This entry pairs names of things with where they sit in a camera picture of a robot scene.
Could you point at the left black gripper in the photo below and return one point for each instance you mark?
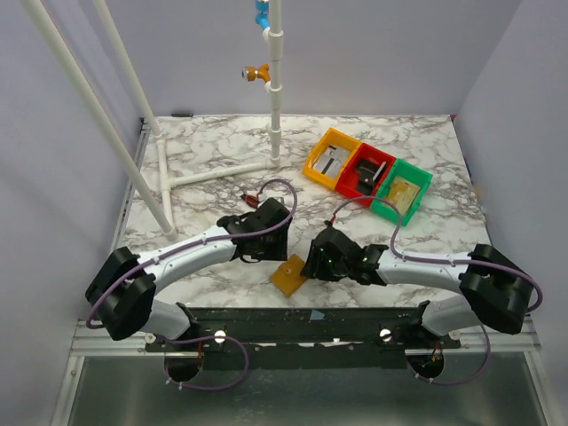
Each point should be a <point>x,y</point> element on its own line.
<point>276,231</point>

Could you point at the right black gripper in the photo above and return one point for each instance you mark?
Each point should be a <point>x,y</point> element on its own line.
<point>313,256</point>

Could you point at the mustard yellow card holder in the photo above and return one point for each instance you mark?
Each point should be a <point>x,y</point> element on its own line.
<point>287,278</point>

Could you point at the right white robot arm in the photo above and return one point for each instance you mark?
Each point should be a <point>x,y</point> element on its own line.
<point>486,287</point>

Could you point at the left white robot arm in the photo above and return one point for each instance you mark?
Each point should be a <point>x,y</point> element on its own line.
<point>123,291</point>

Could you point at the cards in yellow bin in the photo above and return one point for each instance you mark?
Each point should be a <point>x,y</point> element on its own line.
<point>330,162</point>

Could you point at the gold cards in green bin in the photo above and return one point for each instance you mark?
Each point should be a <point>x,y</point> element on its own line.
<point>402,194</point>

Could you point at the red black utility knife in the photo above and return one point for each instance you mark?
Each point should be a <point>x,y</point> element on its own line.
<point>252,201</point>

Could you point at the red plastic bin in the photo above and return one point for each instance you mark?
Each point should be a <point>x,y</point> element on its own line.
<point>346,184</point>

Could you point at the black items in red bin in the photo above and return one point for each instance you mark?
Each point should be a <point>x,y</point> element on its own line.
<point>369,174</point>

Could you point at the yellow plastic bin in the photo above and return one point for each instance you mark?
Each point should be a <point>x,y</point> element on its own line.
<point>332,137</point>

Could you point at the green plastic bin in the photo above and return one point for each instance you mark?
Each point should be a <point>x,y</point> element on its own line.
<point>413,174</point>

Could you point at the black mounting rail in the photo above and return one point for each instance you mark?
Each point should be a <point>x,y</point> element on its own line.
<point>286,338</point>

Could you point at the white PVC pipe frame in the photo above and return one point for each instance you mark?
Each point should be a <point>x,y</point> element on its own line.
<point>161,211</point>

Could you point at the orange camera on pole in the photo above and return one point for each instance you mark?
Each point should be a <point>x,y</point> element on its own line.
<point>250,74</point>

